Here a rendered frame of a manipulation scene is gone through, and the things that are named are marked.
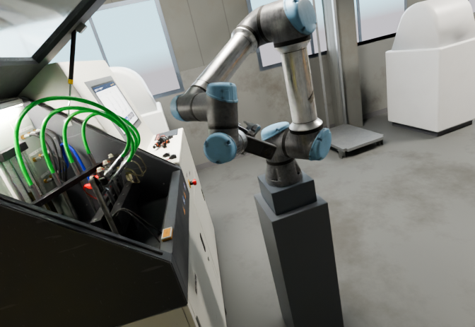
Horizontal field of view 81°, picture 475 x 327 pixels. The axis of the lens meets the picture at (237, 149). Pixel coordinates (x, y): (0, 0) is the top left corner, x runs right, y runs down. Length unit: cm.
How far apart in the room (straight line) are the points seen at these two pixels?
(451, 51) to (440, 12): 41
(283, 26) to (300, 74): 15
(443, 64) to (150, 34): 314
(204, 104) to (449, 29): 328
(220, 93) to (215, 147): 13
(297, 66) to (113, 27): 291
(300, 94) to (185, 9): 283
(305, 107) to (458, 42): 299
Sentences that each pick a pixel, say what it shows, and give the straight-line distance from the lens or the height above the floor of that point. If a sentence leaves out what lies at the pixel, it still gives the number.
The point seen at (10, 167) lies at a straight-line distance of 125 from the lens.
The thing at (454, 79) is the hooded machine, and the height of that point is 61.
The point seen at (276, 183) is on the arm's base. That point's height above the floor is 92.
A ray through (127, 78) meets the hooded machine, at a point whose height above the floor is 139.
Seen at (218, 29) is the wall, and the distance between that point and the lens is 366.
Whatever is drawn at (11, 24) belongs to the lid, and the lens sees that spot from 109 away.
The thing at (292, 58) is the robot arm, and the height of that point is 137.
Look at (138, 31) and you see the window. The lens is 359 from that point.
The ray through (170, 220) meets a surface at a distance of 101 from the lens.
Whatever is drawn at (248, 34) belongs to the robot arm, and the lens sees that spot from 94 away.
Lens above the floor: 145
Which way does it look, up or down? 20 degrees down
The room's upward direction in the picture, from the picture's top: 14 degrees counter-clockwise
